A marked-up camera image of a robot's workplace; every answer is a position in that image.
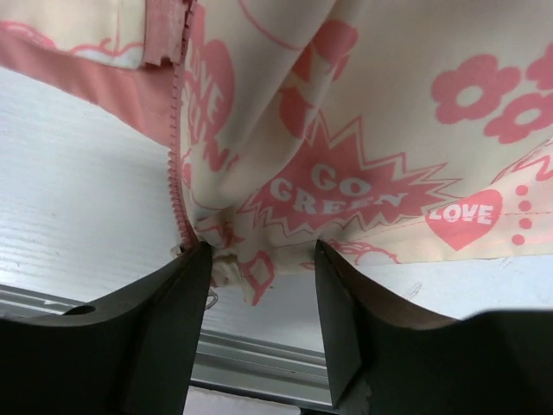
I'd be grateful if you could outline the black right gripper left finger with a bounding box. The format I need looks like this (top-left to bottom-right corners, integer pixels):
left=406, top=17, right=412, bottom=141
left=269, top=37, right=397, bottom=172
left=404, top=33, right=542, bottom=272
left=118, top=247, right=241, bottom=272
left=1, top=243, right=212, bottom=414

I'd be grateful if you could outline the pink cream printed hooded jacket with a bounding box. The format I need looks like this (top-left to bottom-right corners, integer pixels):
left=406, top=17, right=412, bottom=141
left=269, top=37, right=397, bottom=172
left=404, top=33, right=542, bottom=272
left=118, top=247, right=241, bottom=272
left=1, top=1, right=552, bottom=304

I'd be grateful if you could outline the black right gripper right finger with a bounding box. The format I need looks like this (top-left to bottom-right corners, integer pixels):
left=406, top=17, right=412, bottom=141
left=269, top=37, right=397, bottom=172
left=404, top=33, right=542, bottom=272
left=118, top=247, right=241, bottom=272
left=315, top=241, right=552, bottom=414

